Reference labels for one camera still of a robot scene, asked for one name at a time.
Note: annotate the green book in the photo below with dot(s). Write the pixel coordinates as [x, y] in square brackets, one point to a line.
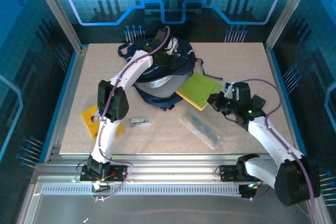
[199, 87]

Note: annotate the long clear pencil case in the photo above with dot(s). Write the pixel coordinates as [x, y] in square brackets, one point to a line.
[202, 129]

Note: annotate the navy blue backpack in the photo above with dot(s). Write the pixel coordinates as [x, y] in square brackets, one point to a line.
[162, 102]

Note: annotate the small clear supplies bag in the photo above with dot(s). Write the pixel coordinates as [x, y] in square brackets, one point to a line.
[139, 121]

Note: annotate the yellow book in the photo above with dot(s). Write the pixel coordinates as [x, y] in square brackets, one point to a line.
[89, 116]

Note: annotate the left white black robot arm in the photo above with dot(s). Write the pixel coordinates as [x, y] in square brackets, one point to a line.
[136, 69]

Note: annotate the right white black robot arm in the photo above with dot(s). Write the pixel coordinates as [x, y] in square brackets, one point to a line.
[273, 134]

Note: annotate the black controller box with LED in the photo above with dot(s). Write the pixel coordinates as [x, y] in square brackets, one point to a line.
[246, 192]

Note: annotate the small white connector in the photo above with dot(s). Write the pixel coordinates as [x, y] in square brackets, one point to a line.
[95, 186]

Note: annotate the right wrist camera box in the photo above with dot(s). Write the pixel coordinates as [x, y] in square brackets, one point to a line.
[229, 86]

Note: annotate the right aluminium side rail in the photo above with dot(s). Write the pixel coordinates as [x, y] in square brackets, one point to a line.
[272, 58]

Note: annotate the aluminium side rail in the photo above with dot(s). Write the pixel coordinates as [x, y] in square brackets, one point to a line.
[272, 58]
[79, 58]

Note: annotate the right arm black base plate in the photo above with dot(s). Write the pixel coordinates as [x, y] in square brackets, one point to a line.
[228, 174]

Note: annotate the wide aluminium frame rail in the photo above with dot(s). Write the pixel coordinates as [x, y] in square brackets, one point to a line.
[170, 167]

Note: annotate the left aluminium side rail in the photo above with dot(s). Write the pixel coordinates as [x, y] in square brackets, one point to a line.
[79, 58]

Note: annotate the right aluminium frame post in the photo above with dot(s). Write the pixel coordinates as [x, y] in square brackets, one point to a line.
[288, 11]

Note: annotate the aluminium frame post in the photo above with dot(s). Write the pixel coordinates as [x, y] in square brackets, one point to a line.
[58, 11]
[288, 11]

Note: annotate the left aluminium frame post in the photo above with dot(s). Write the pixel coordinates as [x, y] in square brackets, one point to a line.
[58, 11]

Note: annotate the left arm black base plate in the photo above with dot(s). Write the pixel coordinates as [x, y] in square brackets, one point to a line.
[118, 175]

